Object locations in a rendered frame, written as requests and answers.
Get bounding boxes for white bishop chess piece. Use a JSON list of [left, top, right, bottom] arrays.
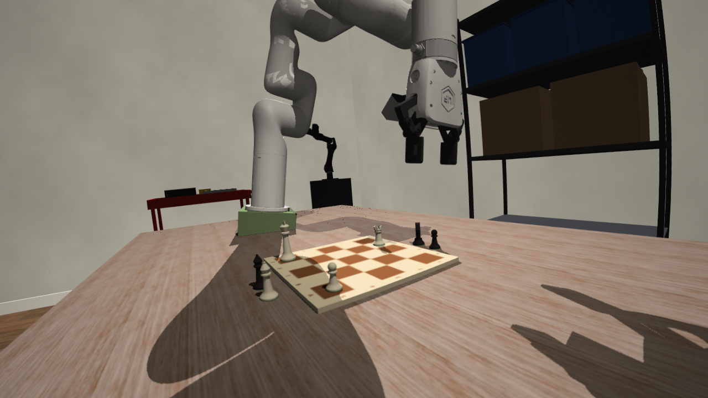
[[260, 261, 278, 301]]

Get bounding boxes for wooden chessboard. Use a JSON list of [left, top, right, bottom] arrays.
[[264, 235, 459, 314]]

